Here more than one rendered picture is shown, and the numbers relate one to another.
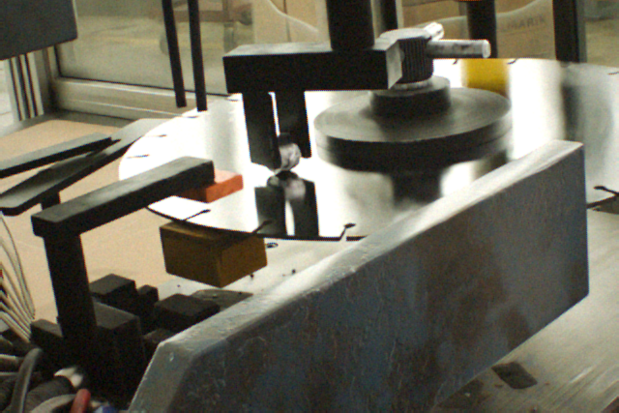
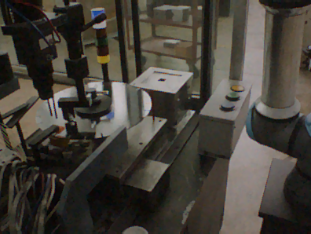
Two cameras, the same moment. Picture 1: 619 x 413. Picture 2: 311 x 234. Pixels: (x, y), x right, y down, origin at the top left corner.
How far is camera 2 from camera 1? 32 cm
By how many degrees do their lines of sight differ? 21
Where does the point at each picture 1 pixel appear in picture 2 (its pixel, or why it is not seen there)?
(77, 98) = not seen: hidden behind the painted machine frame
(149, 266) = (33, 122)
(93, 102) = not seen: hidden behind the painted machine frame
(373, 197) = (89, 128)
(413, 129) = (94, 109)
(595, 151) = (129, 113)
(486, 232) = (111, 147)
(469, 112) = (104, 104)
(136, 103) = (19, 71)
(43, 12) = (12, 85)
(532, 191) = (118, 137)
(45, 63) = not seen: outside the picture
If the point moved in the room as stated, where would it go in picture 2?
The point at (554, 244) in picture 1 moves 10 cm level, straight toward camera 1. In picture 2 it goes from (122, 143) to (123, 172)
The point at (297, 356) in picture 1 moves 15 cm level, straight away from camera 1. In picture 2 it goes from (85, 175) to (73, 136)
